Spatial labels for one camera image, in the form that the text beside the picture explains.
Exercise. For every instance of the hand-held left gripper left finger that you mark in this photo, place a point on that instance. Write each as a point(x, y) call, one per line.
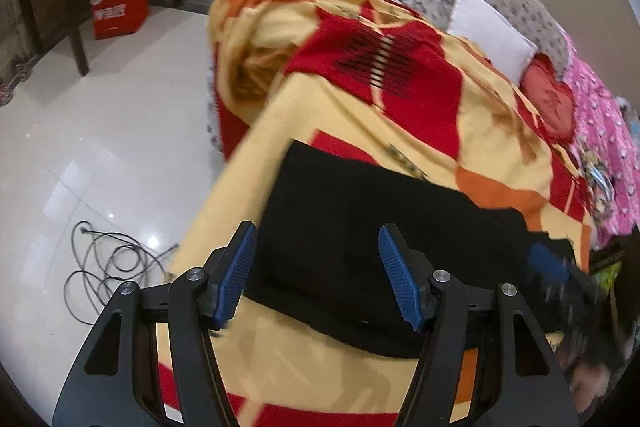
point(235, 274)

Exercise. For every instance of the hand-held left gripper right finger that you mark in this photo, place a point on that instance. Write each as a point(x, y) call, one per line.
point(400, 274)

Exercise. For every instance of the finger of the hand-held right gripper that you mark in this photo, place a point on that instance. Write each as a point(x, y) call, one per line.
point(549, 263)

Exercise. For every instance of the black pants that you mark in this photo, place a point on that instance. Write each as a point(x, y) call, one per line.
point(380, 247)

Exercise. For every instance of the pink printed cloth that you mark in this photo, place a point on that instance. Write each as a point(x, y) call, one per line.
point(602, 147)

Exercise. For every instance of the yellow red patterned blanket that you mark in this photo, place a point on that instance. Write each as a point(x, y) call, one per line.
point(380, 117)

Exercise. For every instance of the white pillow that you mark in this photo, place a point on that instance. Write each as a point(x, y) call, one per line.
point(487, 29)

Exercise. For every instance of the red paper bag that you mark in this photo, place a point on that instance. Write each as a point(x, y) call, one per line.
point(120, 2)

